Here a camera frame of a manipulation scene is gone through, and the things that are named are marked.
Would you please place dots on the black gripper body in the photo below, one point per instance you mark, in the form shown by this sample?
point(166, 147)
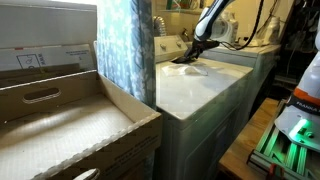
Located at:
point(198, 47)

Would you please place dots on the grey lint filter object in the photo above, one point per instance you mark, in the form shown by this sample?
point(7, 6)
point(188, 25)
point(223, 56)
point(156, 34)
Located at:
point(183, 60)

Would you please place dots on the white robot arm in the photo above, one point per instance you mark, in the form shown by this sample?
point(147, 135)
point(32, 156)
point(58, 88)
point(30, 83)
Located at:
point(204, 29)

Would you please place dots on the white right washing machine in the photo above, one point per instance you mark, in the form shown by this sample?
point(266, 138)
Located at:
point(262, 60)

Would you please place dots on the white detergent bottle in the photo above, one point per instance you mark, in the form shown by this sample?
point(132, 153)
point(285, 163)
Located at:
point(272, 31)

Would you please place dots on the clear plastic bag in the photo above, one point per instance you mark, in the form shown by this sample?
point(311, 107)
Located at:
point(183, 69)

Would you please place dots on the blue floral curtain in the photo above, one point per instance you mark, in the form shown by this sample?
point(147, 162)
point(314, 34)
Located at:
point(125, 47)

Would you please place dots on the wooden table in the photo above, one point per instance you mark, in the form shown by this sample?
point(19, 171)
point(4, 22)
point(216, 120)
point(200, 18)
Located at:
point(233, 164)

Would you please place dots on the open cardboard box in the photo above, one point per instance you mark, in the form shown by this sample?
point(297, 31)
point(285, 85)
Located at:
point(75, 127)

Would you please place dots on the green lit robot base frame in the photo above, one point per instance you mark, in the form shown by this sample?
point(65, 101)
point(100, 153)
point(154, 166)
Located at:
point(276, 155)

